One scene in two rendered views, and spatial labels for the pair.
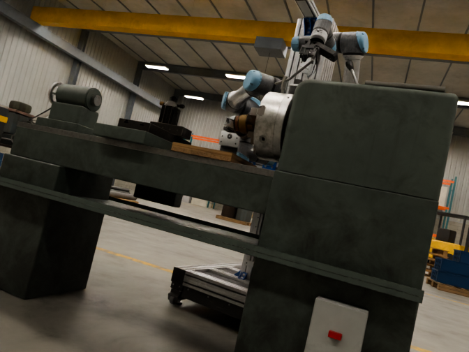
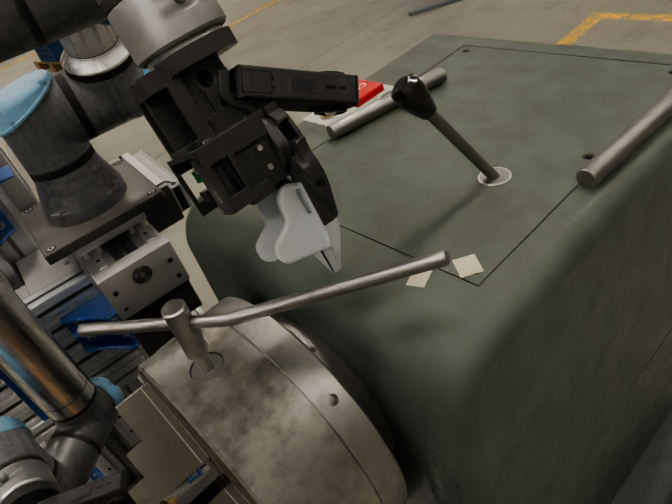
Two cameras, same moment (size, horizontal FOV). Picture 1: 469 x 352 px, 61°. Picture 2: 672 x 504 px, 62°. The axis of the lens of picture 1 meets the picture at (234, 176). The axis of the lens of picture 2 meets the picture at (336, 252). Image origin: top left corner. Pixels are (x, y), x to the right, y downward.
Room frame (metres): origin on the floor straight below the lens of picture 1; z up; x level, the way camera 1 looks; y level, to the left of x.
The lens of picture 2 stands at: (1.47, 0.09, 1.61)
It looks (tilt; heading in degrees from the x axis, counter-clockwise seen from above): 38 degrees down; 306
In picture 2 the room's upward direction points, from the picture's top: 18 degrees counter-clockwise
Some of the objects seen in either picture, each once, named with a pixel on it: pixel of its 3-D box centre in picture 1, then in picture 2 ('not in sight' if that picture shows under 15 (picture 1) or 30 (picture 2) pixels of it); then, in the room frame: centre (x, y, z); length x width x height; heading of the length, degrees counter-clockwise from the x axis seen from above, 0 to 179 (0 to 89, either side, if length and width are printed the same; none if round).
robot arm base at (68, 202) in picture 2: not in sight; (73, 179); (2.37, -0.45, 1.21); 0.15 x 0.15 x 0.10
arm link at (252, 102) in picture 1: (250, 107); not in sight; (2.60, 0.00, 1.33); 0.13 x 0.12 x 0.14; 109
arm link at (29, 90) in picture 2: not in sight; (40, 120); (2.37, -0.45, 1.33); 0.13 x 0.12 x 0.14; 57
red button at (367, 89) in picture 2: not in sight; (358, 94); (1.87, -0.64, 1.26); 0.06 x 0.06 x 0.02; 68
